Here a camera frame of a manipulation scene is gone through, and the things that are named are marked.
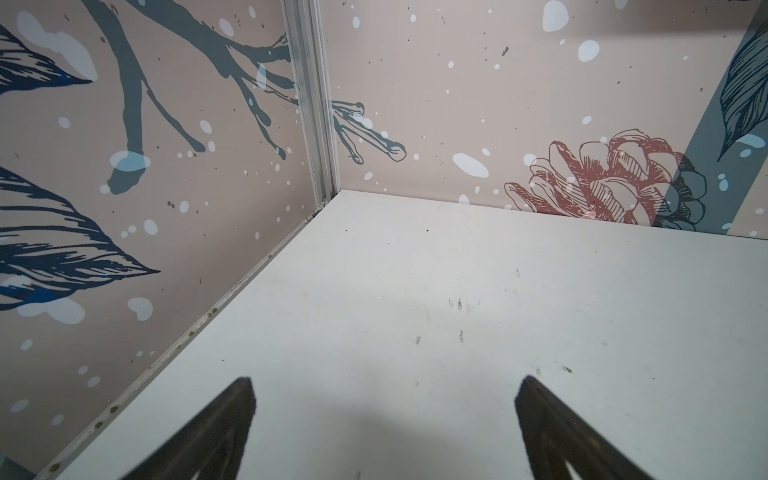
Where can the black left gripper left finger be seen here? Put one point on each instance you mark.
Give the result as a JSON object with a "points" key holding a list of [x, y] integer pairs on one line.
{"points": [[211, 445]]}

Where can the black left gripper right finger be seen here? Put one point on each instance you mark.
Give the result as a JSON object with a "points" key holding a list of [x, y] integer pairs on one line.
{"points": [[558, 441]]}

